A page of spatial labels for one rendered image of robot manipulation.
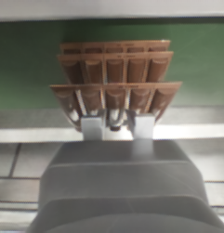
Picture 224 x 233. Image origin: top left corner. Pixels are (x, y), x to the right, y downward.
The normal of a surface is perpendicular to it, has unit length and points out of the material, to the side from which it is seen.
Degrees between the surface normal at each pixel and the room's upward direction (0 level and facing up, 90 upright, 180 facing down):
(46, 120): 90
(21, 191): 90
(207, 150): 90
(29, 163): 90
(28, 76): 2
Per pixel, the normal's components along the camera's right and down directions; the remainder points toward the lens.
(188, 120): -0.01, -0.47
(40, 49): 0.02, 0.88
